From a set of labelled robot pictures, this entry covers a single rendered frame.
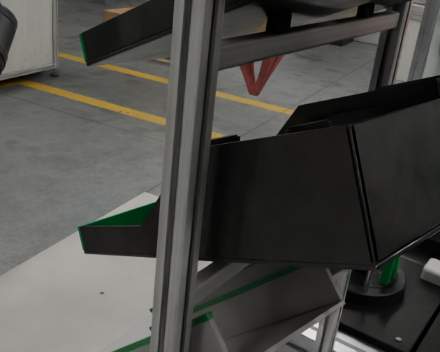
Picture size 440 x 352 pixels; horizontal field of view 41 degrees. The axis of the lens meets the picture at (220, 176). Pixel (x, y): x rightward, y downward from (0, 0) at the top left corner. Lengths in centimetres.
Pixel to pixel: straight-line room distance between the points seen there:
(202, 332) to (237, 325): 17
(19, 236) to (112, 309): 195
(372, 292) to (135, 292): 40
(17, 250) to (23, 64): 272
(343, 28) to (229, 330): 30
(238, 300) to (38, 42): 488
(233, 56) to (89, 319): 69
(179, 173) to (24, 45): 494
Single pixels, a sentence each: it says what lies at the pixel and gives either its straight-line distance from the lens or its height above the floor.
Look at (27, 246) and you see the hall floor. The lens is 283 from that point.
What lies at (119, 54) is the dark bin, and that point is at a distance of 41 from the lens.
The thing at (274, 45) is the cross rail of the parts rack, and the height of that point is 139.
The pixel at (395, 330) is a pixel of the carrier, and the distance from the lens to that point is 86.
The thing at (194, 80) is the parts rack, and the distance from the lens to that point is 31.
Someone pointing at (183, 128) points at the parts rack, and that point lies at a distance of 32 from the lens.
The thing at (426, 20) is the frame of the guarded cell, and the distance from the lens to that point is 166.
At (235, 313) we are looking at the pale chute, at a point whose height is 111.
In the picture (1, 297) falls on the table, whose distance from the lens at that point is 103.
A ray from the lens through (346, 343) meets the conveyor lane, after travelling 83.
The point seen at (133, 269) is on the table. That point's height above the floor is 86.
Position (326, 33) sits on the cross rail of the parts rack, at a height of 139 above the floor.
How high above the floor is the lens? 146
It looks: 24 degrees down
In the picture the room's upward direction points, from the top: 7 degrees clockwise
